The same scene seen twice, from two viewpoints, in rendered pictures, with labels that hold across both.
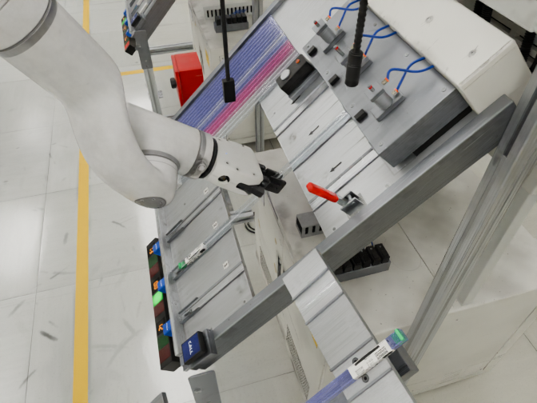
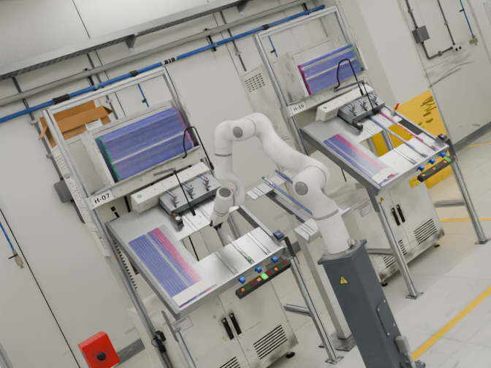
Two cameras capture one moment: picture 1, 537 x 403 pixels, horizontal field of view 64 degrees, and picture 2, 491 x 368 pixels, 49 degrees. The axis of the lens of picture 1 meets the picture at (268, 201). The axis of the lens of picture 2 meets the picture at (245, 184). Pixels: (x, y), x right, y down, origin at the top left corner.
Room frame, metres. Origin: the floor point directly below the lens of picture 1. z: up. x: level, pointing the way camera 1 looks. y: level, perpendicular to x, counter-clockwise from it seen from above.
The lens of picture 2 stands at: (1.02, 2.93, 1.49)
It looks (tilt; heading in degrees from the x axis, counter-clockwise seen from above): 7 degrees down; 258
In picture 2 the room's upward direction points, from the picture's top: 23 degrees counter-clockwise
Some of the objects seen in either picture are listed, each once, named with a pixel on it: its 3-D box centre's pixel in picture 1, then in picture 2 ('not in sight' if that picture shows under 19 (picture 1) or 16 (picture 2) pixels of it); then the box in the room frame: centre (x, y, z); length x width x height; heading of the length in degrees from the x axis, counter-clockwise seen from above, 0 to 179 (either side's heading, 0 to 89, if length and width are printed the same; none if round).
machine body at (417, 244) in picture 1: (371, 269); (212, 330); (0.86, -0.35, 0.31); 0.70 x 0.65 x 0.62; 16
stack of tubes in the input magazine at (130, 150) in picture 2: not in sight; (145, 143); (0.77, -0.25, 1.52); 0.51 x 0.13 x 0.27; 16
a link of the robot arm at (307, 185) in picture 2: not in sight; (313, 193); (0.24, 0.61, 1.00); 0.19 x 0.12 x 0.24; 41
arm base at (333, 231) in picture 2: not in sight; (334, 232); (0.21, 0.59, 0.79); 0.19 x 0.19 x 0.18
